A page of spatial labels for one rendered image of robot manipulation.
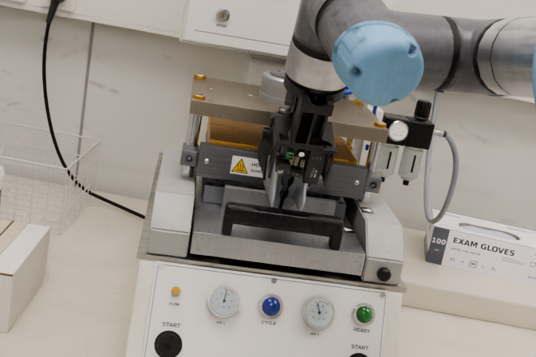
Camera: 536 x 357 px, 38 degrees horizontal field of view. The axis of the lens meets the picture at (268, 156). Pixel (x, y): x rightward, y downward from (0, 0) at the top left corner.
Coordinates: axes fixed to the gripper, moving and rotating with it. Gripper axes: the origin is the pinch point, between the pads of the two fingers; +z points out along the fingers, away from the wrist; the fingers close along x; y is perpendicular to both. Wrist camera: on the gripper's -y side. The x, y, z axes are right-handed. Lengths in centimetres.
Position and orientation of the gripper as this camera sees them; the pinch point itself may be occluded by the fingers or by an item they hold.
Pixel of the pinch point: (281, 199)
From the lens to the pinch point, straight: 101.4
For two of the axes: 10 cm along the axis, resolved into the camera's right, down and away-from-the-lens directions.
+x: 9.8, 1.5, 1.2
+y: 0.1, 5.9, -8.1
